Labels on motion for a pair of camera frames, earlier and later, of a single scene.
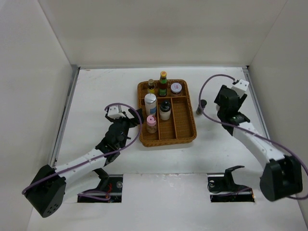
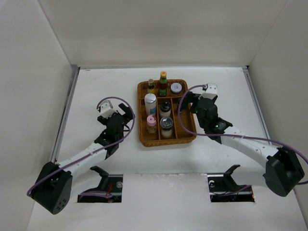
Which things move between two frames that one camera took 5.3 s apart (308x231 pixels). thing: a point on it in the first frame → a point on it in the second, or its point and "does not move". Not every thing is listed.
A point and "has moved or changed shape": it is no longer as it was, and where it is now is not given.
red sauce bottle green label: (162, 86) does not move
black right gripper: (241, 100) → (192, 97)
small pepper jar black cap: (203, 103) has moved or changed shape
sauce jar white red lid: (176, 88) does not move
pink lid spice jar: (151, 121) does not move
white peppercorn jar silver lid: (150, 102) does not move
